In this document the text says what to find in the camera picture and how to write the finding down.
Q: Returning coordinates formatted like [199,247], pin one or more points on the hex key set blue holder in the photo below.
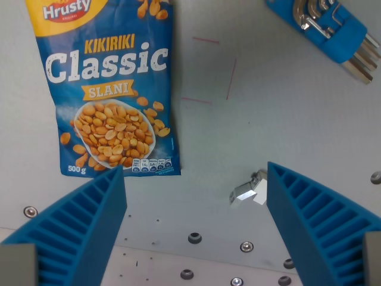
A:
[361,74]

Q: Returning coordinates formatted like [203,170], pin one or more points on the large steel hex key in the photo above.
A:
[369,62]

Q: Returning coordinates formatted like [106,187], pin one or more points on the slim steel hex key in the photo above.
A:
[373,40]

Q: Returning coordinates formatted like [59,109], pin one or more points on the dark threaded table insert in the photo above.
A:
[376,177]
[288,263]

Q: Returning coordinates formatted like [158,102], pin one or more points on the small metal bracket block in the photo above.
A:
[245,193]

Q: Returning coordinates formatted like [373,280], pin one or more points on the short bright hex key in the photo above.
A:
[317,27]

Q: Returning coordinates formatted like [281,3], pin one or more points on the medium steel hex key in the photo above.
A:
[373,52]

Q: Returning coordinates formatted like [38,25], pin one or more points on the blue Hrusty peanut bag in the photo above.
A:
[113,89]

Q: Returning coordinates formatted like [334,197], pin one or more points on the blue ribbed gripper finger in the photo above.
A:
[89,220]
[309,220]

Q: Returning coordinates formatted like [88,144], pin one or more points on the thin dark hex key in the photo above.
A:
[336,15]

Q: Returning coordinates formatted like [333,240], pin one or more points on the silver table screw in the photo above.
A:
[236,281]
[246,246]
[30,211]

